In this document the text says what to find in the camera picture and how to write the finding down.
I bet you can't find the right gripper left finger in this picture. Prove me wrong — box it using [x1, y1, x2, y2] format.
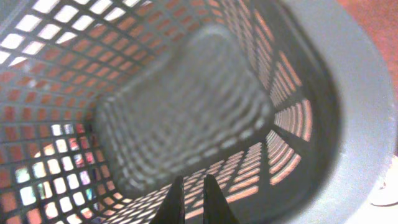
[150, 176, 185, 224]

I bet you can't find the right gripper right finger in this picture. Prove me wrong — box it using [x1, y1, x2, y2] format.
[203, 174, 239, 224]

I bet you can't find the grey plastic basket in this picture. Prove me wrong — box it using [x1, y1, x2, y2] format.
[1, 0, 397, 223]

